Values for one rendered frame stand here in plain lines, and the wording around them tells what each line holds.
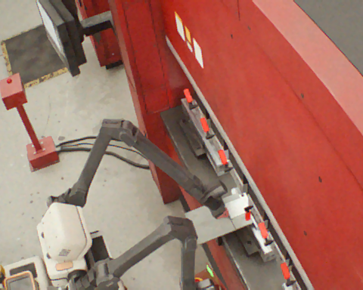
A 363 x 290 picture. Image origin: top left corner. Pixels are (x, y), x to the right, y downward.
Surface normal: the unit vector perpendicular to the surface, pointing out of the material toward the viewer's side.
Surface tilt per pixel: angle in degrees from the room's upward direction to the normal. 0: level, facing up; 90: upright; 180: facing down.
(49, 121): 0
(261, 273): 0
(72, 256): 90
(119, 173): 0
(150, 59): 90
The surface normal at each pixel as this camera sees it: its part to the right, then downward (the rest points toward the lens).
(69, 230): 0.54, -0.69
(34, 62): -0.11, -0.64
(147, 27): 0.35, 0.69
